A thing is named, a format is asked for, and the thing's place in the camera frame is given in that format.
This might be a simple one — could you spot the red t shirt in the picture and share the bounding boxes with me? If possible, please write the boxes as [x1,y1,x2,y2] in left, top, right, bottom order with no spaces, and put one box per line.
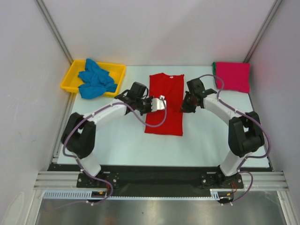
[145,73,184,136]

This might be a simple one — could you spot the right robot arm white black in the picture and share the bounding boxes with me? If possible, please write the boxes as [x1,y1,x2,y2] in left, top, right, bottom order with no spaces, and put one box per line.
[181,78,268,188]

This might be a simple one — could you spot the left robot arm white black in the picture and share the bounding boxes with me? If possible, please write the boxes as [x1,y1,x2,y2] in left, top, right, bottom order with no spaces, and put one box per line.
[61,82,165,188]

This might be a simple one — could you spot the blue t shirt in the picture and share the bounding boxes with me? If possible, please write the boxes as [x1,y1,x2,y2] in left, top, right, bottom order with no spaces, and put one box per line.
[78,59,117,99]

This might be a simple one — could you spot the folded magenta t shirt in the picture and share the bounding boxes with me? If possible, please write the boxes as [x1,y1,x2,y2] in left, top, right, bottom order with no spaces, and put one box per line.
[212,62,250,93]

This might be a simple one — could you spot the yellow plastic tray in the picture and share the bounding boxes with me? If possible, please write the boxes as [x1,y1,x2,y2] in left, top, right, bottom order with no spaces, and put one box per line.
[60,60,126,98]

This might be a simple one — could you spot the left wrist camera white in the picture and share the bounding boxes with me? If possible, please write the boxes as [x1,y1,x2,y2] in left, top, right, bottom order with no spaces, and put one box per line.
[151,95,167,112]

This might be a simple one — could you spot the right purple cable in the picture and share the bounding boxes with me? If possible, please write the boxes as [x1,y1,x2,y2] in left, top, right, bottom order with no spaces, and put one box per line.
[199,74,272,207]

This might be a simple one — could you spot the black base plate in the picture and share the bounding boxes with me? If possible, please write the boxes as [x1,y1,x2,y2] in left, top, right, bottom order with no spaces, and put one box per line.
[48,163,244,197]

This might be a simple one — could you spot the aluminium frame rail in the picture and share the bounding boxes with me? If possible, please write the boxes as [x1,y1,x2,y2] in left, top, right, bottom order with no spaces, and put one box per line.
[34,161,288,191]

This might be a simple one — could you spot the grey slotted cable duct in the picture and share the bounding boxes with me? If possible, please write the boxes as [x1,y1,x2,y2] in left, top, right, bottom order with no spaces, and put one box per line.
[43,189,231,201]

